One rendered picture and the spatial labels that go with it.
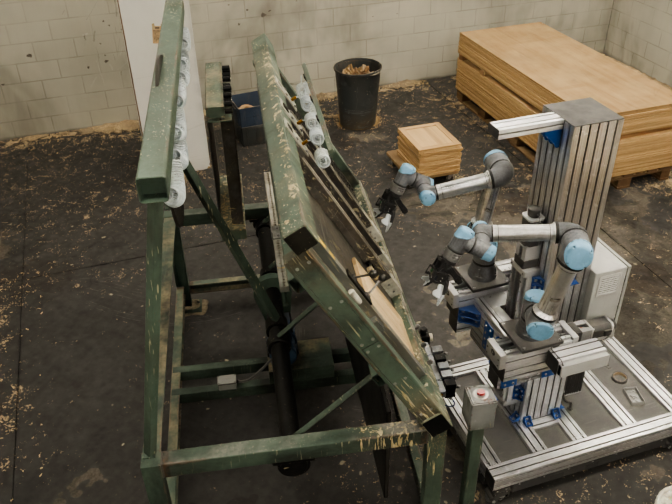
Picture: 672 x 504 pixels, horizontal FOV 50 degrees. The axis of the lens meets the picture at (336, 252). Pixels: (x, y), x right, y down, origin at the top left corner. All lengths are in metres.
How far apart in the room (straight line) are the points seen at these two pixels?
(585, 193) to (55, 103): 6.17
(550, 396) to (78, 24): 5.93
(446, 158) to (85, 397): 3.74
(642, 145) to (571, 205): 3.65
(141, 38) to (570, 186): 4.37
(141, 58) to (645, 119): 4.43
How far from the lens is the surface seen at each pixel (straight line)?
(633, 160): 7.07
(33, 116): 8.46
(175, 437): 4.30
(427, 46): 9.13
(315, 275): 2.71
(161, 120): 2.87
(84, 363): 5.19
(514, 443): 4.21
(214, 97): 4.10
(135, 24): 6.70
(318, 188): 3.51
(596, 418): 4.46
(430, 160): 6.67
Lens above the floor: 3.33
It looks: 34 degrees down
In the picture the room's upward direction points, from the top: 1 degrees counter-clockwise
